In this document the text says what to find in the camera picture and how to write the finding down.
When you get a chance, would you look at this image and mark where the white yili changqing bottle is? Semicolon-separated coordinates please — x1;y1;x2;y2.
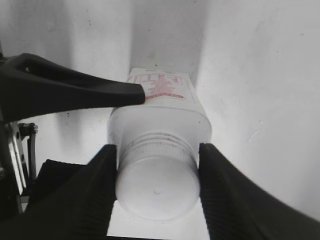
107;68;212;154

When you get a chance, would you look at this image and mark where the white plastic bottle cap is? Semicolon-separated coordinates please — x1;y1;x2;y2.
115;132;200;222

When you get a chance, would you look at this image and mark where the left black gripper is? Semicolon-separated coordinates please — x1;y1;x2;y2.
0;111;38;220

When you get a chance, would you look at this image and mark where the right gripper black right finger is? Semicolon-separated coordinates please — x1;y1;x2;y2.
198;143;320;240

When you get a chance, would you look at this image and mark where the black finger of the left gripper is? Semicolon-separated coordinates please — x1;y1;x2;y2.
0;53;146;123

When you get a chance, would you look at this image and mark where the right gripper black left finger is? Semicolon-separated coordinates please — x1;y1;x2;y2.
0;144;117;240

